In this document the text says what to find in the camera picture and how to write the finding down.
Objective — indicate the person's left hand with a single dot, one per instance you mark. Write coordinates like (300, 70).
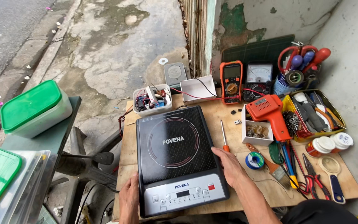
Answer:
(129, 196)

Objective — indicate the person's right hand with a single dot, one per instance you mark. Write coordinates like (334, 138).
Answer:
(233, 171)

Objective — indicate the black induction cooker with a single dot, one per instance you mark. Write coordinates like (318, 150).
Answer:
(172, 146)

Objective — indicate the blue solder spool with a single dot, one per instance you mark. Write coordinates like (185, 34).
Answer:
(254, 160)

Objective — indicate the small white box of rosin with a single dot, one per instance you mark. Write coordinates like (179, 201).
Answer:
(256, 137)

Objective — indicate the blue and yellow soldering iron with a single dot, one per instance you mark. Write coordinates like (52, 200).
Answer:
(287, 161)

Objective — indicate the black cylindrical lever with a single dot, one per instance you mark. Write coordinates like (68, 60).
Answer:
(82, 161)

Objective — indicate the orange soldering gun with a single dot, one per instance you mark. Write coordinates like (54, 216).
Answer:
(267, 112)

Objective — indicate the empty white cardboard box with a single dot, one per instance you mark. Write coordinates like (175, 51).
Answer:
(197, 90)

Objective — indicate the orange digital multimeter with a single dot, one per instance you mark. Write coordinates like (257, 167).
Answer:
(231, 82)

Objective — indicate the orange bottle with white cap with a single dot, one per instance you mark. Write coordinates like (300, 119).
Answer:
(320, 146)

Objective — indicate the person's black clothing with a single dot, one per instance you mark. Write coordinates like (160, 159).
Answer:
(318, 213)

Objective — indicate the green side table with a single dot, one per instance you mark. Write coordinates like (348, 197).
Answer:
(51, 140)

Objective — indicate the black analog multimeter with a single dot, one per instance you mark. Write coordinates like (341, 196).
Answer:
(259, 77)

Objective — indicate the blue striped tool can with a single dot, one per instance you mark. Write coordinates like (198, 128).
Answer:
(281, 87)

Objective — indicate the white tub of electronic parts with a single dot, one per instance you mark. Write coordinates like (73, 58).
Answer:
(152, 101)

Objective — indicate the yellow tray of tools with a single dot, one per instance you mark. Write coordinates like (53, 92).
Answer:
(318, 115)

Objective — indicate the black tape roll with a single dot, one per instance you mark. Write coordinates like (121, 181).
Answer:
(294, 77)

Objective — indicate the blue printed bottle white cap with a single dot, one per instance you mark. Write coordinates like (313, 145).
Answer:
(342, 141)

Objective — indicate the grey square plastic lid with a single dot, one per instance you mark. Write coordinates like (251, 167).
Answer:
(175, 73)

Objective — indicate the green cutting mat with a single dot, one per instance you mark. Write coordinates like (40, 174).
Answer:
(253, 53)

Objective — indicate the white tub with green lid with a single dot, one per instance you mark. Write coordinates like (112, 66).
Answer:
(33, 109)

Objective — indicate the metal folding door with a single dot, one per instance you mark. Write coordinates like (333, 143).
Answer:
(194, 34)

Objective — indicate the small metal bracket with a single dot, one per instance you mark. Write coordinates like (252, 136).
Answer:
(237, 122)

